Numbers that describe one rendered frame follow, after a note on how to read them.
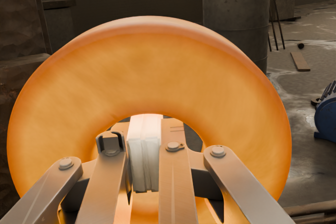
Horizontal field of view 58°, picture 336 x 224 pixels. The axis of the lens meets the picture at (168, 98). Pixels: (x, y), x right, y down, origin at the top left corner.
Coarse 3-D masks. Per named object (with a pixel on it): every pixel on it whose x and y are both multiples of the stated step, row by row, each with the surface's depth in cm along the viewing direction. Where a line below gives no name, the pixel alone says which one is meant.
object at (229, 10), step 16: (208, 0) 257; (224, 0) 246; (240, 0) 242; (256, 0) 245; (208, 16) 262; (224, 16) 250; (240, 16) 247; (256, 16) 249; (224, 32) 255; (240, 32) 251; (256, 32) 254; (240, 48) 256; (256, 48) 259; (256, 64) 264
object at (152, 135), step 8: (152, 120) 15; (160, 120) 16; (144, 128) 14; (152, 128) 14; (160, 128) 15; (144, 136) 14; (152, 136) 13; (160, 136) 14; (144, 144) 13; (152, 144) 13; (160, 144) 14; (144, 152) 14; (152, 152) 13; (152, 160) 14; (152, 168) 14; (152, 176) 14; (152, 184) 14
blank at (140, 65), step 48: (96, 48) 14; (144, 48) 14; (192, 48) 14; (48, 96) 15; (96, 96) 15; (144, 96) 15; (192, 96) 15; (240, 96) 15; (48, 144) 16; (240, 144) 16; (288, 144) 16; (144, 192) 19
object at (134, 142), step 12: (132, 120) 15; (144, 120) 15; (132, 132) 14; (132, 144) 13; (132, 156) 14; (144, 156) 14; (132, 168) 14; (144, 168) 14; (132, 180) 14; (144, 180) 14
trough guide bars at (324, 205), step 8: (288, 208) 36; (296, 208) 36; (304, 208) 36; (312, 208) 36; (320, 208) 36; (328, 208) 36; (296, 216) 36; (312, 216) 37; (320, 216) 37; (328, 216) 37
